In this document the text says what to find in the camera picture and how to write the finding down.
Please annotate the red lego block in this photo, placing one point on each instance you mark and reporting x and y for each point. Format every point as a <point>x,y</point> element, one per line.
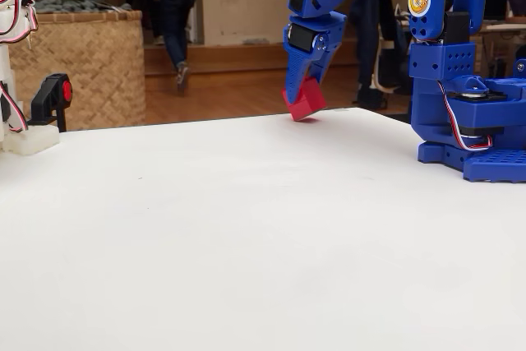
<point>309,105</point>

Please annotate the woven basket planter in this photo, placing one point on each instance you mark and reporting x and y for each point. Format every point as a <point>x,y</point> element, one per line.
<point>94,67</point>

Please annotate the black clamp with red knob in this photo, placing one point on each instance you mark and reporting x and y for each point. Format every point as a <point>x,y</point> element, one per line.
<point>51,98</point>

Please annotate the black monitor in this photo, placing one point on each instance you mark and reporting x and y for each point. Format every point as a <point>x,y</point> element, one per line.
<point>496,3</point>

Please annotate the dark hanging jacket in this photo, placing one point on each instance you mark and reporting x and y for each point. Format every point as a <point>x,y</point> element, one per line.
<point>372,38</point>

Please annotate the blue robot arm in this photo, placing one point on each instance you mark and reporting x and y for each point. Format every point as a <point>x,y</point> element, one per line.
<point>435,59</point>

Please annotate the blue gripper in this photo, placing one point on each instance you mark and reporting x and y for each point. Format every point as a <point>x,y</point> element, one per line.
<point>309,55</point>

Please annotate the grey pebbles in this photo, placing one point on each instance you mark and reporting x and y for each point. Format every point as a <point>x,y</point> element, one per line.
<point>74,6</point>

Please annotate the person in dark clothes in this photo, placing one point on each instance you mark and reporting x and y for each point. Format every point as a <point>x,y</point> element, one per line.
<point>176,10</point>

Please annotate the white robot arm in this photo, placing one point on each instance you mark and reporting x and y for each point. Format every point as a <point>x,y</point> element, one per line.
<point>8,14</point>

